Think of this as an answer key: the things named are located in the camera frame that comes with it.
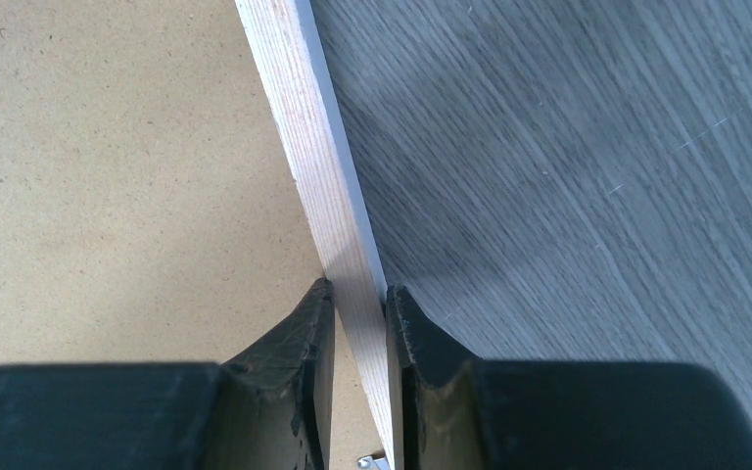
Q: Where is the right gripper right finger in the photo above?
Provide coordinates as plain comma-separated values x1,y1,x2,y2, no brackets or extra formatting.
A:
385,286,752,469

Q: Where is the white wooden photo frame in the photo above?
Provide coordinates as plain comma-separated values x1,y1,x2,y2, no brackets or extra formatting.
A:
236,1,400,469

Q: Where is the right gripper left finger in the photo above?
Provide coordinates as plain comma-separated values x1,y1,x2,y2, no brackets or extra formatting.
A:
0,278,335,469

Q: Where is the metal frame clip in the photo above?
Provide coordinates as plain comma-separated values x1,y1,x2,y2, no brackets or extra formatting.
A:
356,455,391,470

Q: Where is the brown backing board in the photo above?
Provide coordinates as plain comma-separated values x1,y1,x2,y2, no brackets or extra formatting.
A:
0,1,382,469

